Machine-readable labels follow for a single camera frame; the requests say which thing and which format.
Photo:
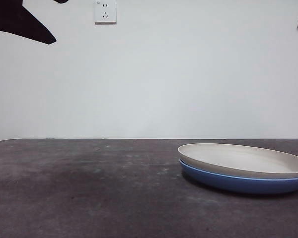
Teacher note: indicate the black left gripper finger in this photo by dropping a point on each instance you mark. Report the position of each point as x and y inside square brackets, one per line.
[60, 1]
[17, 19]

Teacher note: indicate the white round plate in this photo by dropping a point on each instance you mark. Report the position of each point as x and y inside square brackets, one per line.
[238, 158]

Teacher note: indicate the blue round plate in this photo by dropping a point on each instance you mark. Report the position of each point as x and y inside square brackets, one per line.
[238, 184]

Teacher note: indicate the white wall socket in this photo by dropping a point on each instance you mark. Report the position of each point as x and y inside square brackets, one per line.
[105, 13]

